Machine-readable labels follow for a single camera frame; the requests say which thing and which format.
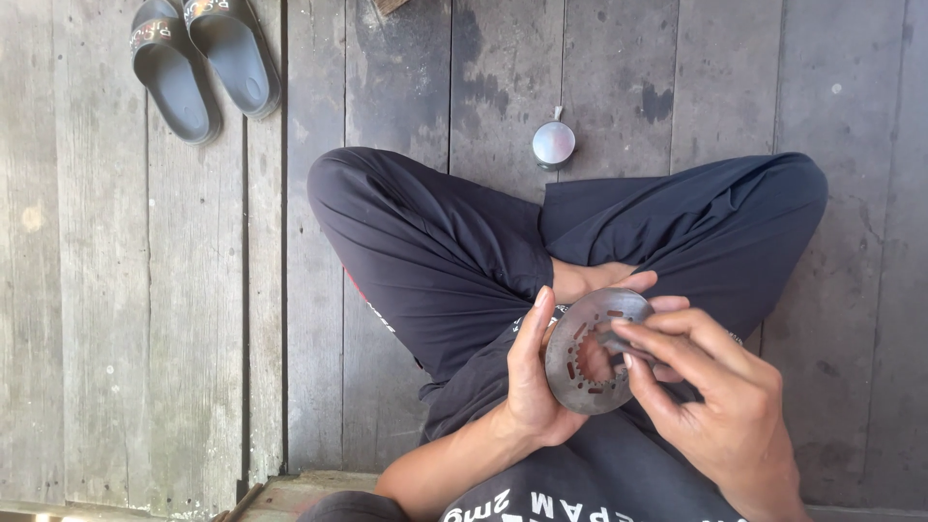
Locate person's right hand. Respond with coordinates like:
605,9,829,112
612,308,796,503

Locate person's left hand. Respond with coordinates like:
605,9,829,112
504,270,691,448

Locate round metal clutch plate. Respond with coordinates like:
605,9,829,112
544,287,658,416

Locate small gray metal piece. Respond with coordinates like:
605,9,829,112
596,328,657,365

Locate person's dark printed shirt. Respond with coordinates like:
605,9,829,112
297,304,749,522

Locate person's bare foot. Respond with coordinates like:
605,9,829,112
551,260,640,305

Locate person's dark trousers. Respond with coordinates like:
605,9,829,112
306,147,829,445

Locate silver metal cup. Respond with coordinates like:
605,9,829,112
531,106,577,172

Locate wooden step plank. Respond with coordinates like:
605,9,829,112
214,471,381,522

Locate gray slide sandal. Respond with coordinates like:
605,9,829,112
130,0,223,146
182,0,282,121

